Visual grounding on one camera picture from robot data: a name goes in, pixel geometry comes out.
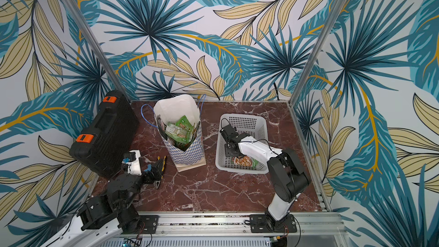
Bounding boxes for white plastic basket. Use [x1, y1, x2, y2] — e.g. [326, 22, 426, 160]
[216, 113, 268, 175]

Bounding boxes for dark packet with label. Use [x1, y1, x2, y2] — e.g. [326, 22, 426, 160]
[192, 121, 201, 141]

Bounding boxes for green orange packet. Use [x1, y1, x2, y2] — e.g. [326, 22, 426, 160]
[176, 132, 194, 150]

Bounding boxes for green packet with barcode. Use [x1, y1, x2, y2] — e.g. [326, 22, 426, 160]
[166, 123, 188, 141]

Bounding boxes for blue checkered paper bag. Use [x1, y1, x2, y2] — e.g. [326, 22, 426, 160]
[141, 94, 206, 172]

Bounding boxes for green yellow snack packet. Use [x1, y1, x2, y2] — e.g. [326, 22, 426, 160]
[175, 115, 194, 132]

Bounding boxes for dark green red packet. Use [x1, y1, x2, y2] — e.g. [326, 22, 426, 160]
[155, 115, 168, 140]

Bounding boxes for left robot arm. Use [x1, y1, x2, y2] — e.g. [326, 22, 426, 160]
[42, 158, 166, 247]

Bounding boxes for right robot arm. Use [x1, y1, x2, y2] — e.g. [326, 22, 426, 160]
[219, 125, 311, 233]

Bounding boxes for blue glue gun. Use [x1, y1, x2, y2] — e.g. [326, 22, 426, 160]
[143, 164, 152, 173]

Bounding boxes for yellow black pliers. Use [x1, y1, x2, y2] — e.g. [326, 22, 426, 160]
[155, 156, 166, 189]

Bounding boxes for black tool case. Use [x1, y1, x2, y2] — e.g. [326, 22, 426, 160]
[69, 90, 139, 179]

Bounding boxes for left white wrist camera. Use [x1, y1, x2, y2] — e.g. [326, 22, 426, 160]
[122, 150, 142, 176]

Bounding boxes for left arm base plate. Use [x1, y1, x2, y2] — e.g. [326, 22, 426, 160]
[117, 215, 159, 234]

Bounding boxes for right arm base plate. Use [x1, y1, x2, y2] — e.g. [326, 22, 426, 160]
[245, 214, 297, 233]

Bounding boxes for right metal corner post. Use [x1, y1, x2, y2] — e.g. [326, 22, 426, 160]
[289, 0, 346, 108]

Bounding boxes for metal corner post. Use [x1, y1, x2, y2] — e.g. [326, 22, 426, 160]
[289, 0, 346, 108]
[61, 0, 131, 103]

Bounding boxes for aluminium rail frame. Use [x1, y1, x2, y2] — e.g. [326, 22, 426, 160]
[98, 212, 352, 247]

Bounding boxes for left metal corner post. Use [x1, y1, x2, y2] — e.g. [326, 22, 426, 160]
[61, 0, 131, 103]

